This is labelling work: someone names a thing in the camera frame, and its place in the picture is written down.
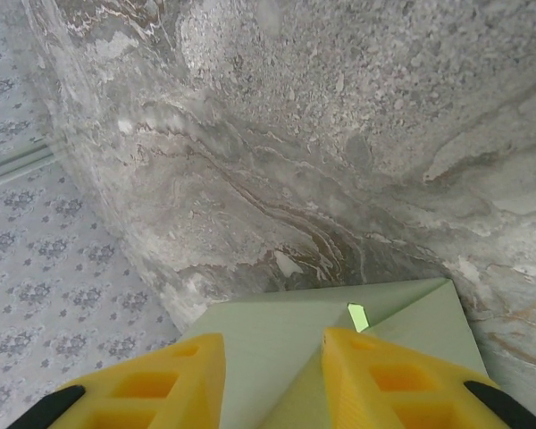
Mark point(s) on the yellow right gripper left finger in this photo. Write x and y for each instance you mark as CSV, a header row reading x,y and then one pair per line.
x,y
170,393

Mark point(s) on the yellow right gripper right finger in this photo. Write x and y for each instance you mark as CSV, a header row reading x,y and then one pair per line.
x,y
375,393

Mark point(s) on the light green paper box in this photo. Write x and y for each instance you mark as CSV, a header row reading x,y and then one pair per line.
x,y
268,326

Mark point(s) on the aluminium frame post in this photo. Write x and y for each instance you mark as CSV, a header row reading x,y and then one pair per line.
x,y
18,166

